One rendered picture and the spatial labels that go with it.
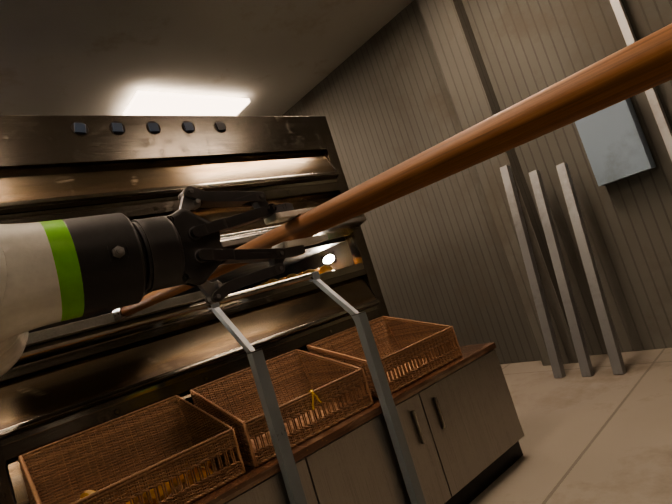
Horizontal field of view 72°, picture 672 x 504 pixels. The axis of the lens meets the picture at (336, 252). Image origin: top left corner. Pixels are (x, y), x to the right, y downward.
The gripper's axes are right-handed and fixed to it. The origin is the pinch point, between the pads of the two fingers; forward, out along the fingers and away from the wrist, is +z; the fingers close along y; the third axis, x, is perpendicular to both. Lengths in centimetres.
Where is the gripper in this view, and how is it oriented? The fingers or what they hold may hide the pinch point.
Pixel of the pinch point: (297, 228)
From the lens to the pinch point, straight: 59.9
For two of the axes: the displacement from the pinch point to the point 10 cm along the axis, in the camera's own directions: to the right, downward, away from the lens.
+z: 7.6, -1.7, 6.3
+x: 6.0, -2.1, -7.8
